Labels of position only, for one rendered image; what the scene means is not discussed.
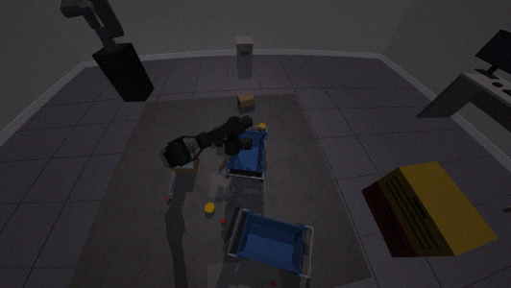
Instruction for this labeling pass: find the blue plastic tray with white wire bars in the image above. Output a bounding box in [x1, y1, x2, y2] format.
[226, 208, 314, 279]

